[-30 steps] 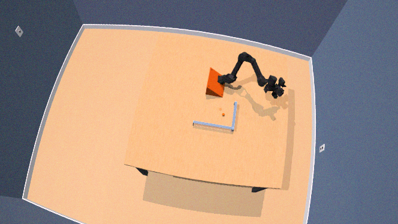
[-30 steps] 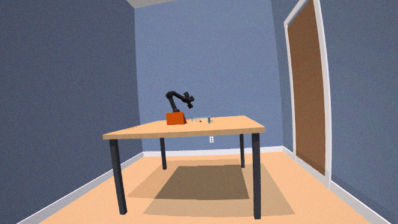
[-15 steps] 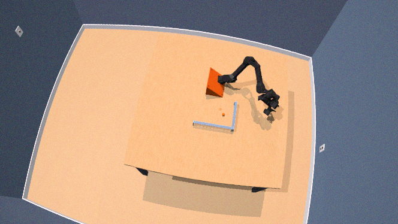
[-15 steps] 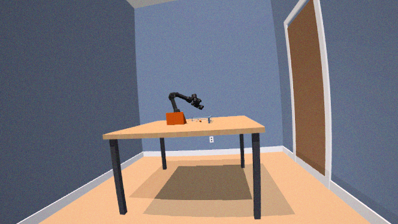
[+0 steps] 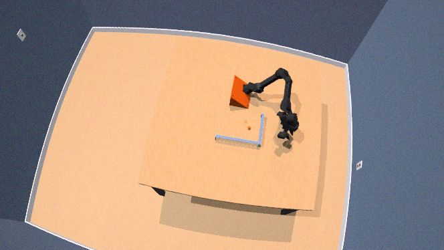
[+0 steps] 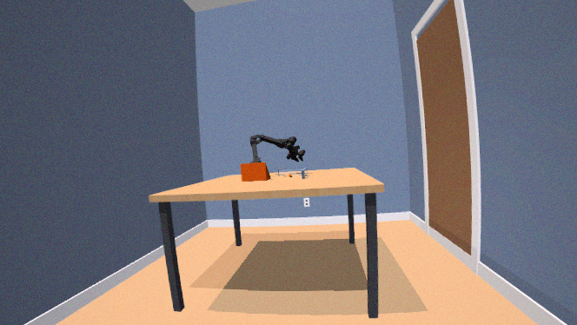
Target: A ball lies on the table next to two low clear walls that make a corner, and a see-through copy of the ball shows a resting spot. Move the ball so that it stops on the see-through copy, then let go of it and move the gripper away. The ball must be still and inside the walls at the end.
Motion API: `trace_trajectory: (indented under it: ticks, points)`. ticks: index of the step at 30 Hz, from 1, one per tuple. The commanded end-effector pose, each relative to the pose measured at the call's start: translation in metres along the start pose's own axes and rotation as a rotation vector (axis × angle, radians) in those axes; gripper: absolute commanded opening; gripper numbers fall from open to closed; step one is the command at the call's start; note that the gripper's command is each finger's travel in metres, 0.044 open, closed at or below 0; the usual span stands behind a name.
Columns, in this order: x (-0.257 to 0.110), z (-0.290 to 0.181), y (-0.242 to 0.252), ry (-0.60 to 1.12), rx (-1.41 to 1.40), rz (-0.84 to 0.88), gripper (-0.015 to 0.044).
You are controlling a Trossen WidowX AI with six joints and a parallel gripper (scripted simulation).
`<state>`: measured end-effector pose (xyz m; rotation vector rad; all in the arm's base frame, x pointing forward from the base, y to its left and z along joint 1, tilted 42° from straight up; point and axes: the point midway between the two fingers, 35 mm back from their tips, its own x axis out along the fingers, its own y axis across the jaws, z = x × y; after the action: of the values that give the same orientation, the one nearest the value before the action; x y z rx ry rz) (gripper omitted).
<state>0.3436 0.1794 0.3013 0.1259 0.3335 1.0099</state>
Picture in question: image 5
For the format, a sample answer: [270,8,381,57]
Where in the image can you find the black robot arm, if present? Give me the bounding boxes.
[242,68,300,132]

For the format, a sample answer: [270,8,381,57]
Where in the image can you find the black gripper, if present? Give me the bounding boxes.
[277,122,293,140]

